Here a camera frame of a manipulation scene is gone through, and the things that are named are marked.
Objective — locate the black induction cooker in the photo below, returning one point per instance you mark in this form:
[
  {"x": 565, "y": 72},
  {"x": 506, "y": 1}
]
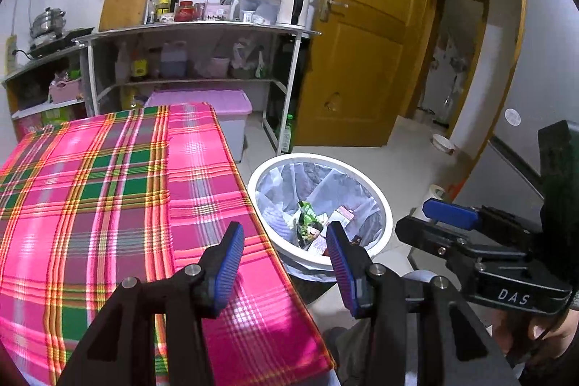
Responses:
[{"x": 63, "y": 40}]

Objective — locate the clear bin liner bag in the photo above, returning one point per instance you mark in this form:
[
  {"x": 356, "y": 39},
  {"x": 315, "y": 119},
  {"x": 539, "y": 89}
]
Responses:
[{"x": 289, "y": 182}]

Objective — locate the red jar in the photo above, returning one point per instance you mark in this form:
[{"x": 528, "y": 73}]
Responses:
[{"x": 184, "y": 12}]

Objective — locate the small white cup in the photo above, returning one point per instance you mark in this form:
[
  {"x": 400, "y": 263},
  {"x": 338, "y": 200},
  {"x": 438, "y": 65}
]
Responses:
[{"x": 247, "y": 17}]

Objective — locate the green leafy wrapper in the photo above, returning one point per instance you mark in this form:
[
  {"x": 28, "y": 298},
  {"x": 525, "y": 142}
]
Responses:
[{"x": 307, "y": 212}]

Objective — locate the storage box with pink lid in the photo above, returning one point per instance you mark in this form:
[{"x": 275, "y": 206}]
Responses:
[{"x": 199, "y": 103}]

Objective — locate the round white wall sticker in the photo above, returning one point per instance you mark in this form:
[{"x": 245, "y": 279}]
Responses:
[{"x": 513, "y": 116}]

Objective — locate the purple grey jerry can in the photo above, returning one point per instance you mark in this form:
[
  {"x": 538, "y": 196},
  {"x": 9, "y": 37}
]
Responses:
[{"x": 173, "y": 61}]

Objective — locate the pink plastic pot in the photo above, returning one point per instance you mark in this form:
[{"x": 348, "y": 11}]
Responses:
[{"x": 219, "y": 68}]

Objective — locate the low side shelf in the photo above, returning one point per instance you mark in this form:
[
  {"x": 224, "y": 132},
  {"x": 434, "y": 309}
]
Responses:
[{"x": 13, "y": 96}]

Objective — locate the clear storage container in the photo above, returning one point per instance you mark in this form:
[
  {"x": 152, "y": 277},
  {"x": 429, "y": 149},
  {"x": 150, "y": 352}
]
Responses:
[{"x": 260, "y": 8}]

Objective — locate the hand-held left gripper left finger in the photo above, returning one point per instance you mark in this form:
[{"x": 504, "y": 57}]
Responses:
[{"x": 228, "y": 268}]

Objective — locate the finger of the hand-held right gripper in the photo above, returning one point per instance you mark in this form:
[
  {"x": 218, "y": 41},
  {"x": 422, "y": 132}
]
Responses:
[
  {"x": 429, "y": 236},
  {"x": 452, "y": 214}
]

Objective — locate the white floor bowl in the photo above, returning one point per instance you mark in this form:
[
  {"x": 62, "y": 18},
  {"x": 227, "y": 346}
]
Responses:
[{"x": 443, "y": 144}]

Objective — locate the pink green plaid tablecloth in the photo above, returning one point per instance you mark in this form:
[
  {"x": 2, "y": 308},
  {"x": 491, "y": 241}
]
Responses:
[{"x": 113, "y": 209}]

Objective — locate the crumpled plastic bags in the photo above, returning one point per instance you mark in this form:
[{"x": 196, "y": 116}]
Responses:
[{"x": 246, "y": 58}]

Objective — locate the pink utensil holder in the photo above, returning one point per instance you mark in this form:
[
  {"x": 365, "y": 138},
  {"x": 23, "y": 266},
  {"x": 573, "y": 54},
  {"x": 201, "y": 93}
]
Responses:
[{"x": 219, "y": 13}]

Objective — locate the wooden door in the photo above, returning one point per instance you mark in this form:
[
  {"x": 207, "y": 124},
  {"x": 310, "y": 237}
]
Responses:
[{"x": 362, "y": 51}]

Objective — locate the person's grey trouser leg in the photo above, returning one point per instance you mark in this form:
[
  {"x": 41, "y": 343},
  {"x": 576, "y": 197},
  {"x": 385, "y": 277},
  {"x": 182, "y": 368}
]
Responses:
[{"x": 348, "y": 350}]

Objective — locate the colourful cartons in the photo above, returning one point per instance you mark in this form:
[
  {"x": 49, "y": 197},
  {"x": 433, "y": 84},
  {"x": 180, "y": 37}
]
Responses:
[{"x": 49, "y": 121}]

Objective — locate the small clear bottle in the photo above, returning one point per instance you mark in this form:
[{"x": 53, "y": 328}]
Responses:
[{"x": 153, "y": 8}]

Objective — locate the dark bottle with yellow label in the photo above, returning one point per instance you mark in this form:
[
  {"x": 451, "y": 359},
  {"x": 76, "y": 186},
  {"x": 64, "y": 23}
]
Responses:
[{"x": 139, "y": 65}]

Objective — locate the white round trash bin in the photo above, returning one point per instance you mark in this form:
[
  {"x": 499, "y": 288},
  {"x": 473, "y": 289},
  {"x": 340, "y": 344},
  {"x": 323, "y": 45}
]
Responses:
[{"x": 289, "y": 252}]

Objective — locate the white thermos jug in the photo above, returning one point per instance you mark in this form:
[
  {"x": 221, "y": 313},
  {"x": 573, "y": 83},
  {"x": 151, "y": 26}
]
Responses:
[{"x": 285, "y": 10}]

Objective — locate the yellow power strip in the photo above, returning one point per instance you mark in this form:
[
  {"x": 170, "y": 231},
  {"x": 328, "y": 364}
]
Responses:
[{"x": 11, "y": 53}]

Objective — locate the black electric kettle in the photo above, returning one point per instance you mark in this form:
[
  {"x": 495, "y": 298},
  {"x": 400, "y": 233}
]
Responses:
[{"x": 298, "y": 1}]

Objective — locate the small glass jar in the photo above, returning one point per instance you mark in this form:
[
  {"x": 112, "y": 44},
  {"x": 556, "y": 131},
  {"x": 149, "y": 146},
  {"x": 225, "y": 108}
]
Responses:
[{"x": 200, "y": 12}]

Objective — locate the white metal shelf rack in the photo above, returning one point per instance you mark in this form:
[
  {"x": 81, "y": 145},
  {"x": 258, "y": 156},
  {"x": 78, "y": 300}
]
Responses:
[{"x": 190, "y": 25}]

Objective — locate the white plastic jug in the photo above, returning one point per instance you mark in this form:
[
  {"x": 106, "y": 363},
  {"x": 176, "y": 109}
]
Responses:
[{"x": 435, "y": 192}]

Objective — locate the pink plastic basket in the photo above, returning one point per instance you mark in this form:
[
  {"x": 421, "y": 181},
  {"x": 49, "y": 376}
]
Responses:
[{"x": 65, "y": 92}]

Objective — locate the person's right hand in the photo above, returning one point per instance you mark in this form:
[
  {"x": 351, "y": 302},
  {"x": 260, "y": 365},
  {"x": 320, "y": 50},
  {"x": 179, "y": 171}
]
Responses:
[{"x": 533, "y": 331}]

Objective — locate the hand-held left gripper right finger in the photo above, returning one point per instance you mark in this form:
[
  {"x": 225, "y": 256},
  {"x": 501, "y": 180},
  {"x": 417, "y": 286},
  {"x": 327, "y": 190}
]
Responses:
[{"x": 346, "y": 273}]

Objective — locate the tall clear plastic bottle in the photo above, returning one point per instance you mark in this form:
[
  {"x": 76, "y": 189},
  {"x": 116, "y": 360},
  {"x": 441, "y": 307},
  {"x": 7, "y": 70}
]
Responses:
[{"x": 122, "y": 65}]

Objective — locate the steel pot with lid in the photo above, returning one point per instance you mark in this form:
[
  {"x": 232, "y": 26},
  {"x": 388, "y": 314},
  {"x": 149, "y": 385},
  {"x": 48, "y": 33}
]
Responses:
[{"x": 47, "y": 23}]

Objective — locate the green bottle with white label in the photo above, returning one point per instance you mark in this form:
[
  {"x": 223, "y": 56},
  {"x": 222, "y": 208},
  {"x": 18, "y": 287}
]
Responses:
[{"x": 286, "y": 137}]

